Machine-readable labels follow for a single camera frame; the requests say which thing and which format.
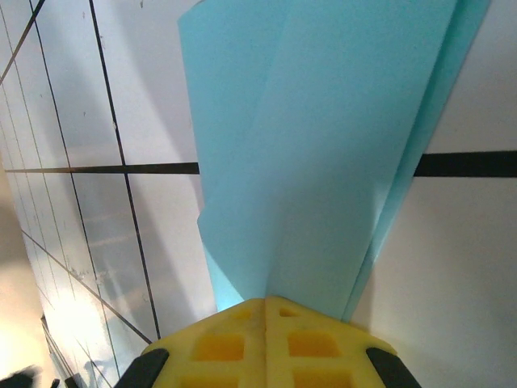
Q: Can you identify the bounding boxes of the light blue cloth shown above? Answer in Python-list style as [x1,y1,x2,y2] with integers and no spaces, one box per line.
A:
[177,0,493,324]

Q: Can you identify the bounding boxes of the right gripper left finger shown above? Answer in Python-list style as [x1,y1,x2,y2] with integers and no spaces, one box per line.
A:
[116,297,267,388]

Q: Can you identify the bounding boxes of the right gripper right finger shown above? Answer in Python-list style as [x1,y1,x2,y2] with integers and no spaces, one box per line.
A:
[264,294,423,388]

